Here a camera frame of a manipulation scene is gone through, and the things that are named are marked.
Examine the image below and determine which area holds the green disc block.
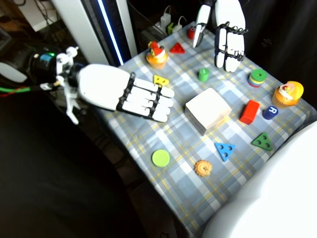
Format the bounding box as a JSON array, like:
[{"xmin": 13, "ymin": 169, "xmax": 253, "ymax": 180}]
[{"xmin": 151, "ymin": 149, "xmax": 171, "ymax": 167}]

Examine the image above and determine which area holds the blue round letter block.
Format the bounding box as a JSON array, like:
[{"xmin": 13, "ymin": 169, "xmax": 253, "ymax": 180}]
[{"xmin": 262, "ymin": 106, "xmax": 279, "ymax": 120}]

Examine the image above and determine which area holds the white pillar with blue light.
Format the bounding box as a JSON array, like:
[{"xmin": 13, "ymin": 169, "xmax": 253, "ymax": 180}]
[{"xmin": 51, "ymin": 0, "xmax": 138, "ymax": 67}]

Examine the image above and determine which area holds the white robot body shell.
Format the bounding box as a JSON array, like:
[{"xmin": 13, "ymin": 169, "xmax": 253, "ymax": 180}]
[{"xmin": 202, "ymin": 119, "xmax": 317, "ymax": 238}]

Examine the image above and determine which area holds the grey power strip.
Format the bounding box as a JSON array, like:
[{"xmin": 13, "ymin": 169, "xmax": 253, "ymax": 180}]
[{"xmin": 141, "ymin": 21, "xmax": 169, "ymax": 41}]

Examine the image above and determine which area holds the toy cupcake with strawberry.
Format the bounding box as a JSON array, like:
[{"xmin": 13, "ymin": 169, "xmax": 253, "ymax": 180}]
[{"xmin": 145, "ymin": 41, "xmax": 169, "ymax": 70}]

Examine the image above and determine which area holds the white paper box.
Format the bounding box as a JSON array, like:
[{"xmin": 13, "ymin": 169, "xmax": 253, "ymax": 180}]
[{"xmin": 185, "ymin": 87, "xmax": 233, "ymax": 136}]

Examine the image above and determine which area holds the green cylinder block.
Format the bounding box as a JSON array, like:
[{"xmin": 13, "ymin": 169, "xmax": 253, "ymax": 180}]
[{"xmin": 197, "ymin": 68, "xmax": 211, "ymax": 82}]

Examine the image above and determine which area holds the toy cupcake with yellow cream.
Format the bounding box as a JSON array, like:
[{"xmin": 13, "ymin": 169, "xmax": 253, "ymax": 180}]
[{"xmin": 271, "ymin": 80, "xmax": 305, "ymax": 109}]

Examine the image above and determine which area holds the colourful ring stacker toy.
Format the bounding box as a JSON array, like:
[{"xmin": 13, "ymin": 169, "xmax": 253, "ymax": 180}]
[{"xmin": 247, "ymin": 68, "xmax": 269, "ymax": 88}]

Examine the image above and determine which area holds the white shelf board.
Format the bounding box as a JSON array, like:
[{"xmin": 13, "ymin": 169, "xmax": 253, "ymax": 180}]
[{"xmin": 17, "ymin": 0, "xmax": 62, "ymax": 33}]

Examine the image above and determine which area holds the blue triangle block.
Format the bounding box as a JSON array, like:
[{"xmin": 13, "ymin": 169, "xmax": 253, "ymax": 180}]
[{"xmin": 214, "ymin": 142, "xmax": 236, "ymax": 162}]

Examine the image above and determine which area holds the green triangle block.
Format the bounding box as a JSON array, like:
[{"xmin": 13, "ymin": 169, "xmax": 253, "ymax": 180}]
[{"xmin": 251, "ymin": 132, "xmax": 273, "ymax": 152}]

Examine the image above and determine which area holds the orange toy cookie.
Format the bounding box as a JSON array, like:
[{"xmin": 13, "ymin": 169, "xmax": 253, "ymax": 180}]
[{"xmin": 194, "ymin": 160, "xmax": 213, "ymax": 178}]

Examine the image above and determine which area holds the green cable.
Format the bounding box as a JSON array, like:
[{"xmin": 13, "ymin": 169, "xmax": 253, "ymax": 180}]
[{"xmin": 0, "ymin": 84, "xmax": 43, "ymax": 94}]

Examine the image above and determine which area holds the red triangle block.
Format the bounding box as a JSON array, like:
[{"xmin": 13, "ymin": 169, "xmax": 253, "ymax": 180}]
[{"xmin": 169, "ymin": 42, "xmax": 186, "ymax": 55}]

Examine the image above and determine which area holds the red cuboid block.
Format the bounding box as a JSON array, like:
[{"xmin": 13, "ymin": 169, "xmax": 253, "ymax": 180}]
[{"xmin": 239, "ymin": 100, "xmax": 261, "ymax": 125}]

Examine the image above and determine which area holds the red cable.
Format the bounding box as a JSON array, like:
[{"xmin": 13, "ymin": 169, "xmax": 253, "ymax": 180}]
[{"xmin": 0, "ymin": 86, "xmax": 33, "ymax": 98}]

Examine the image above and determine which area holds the yellow triangle block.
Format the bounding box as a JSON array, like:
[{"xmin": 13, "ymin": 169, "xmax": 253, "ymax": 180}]
[{"xmin": 153, "ymin": 74, "xmax": 170, "ymax": 88}]

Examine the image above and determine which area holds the blue plaid tablecloth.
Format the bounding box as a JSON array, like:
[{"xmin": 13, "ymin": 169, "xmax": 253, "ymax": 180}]
[{"xmin": 99, "ymin": 21, "xmax": 312, "ymax": 238}]

